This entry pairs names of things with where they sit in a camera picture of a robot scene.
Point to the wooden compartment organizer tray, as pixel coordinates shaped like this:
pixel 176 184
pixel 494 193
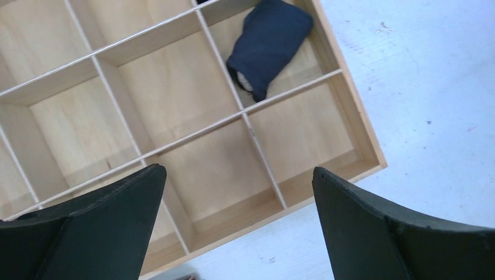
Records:
pixel 92 91

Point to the navy rolled underwear in tray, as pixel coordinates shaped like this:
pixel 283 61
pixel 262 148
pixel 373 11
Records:
pixel 272 33

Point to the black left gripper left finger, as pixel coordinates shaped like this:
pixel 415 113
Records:
pixel 103 234

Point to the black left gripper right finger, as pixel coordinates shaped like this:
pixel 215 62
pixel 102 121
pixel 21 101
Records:
pixel 370 237

